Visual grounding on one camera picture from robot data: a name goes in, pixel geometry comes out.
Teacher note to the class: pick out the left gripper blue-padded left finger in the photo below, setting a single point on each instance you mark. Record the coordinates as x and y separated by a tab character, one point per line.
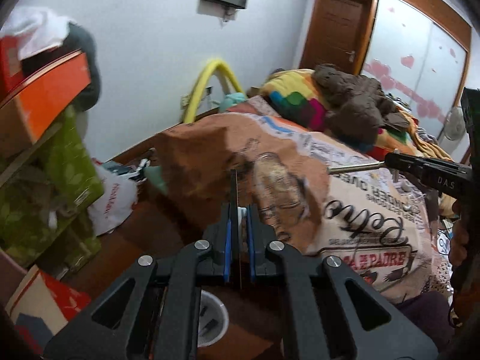
227	245

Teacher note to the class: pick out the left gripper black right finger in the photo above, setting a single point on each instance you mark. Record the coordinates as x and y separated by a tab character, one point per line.
252	237

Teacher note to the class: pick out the white trash cup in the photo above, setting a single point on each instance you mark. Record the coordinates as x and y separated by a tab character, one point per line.
214	320

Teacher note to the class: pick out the person's right hand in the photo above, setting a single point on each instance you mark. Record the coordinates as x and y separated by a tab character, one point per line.
460	236

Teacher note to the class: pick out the white standing fan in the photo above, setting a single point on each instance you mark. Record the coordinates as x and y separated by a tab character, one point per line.
454	125

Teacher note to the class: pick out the beige yellow blanket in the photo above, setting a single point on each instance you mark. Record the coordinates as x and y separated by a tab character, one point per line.
429	148

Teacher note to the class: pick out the newspaper print duvet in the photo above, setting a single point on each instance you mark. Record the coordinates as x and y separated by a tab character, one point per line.
382	228

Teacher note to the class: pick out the white plastic shopping bag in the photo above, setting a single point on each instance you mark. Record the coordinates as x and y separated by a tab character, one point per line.
116	203

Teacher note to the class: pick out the brown puffer jacket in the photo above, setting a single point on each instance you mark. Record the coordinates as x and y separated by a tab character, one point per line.
358	107

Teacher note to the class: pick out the person's dark trouser knees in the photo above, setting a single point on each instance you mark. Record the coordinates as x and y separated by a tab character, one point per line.
429	312

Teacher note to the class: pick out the colourful checkered blanket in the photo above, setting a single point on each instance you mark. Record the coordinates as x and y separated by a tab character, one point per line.
295	96

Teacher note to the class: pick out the frosted wardrobe with hearts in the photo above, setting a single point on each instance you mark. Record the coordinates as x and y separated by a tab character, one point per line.
415	60

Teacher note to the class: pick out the green leaf gift bag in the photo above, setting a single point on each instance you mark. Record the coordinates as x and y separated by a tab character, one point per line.
46	192

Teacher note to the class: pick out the orange shoe box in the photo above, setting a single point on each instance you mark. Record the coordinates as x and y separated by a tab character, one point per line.
34	105

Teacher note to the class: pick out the red box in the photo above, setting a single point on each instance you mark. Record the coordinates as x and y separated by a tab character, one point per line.
11	74

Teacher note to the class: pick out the white towel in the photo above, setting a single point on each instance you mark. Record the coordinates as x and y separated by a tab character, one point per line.
36	29

